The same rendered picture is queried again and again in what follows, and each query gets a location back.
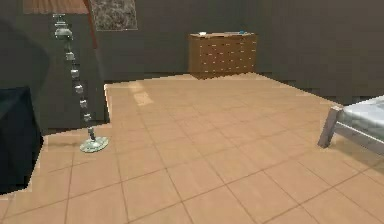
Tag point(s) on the grey framed bed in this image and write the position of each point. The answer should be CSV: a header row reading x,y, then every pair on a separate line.
x,y
361,121

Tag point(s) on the grey mottled framed picture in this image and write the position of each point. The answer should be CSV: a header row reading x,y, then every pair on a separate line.
x,y
114,14

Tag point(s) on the brown wooden chest of drawers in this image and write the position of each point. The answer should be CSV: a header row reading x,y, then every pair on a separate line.
x,y
222,55

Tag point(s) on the small white dish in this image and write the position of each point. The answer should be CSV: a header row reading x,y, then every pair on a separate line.
x,y
202,33

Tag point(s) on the silver beaded floor lamp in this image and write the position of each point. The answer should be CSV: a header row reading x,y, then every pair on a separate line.
x,y
75,73

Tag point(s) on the small teal object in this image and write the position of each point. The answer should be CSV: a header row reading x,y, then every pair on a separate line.
x,y
242,32

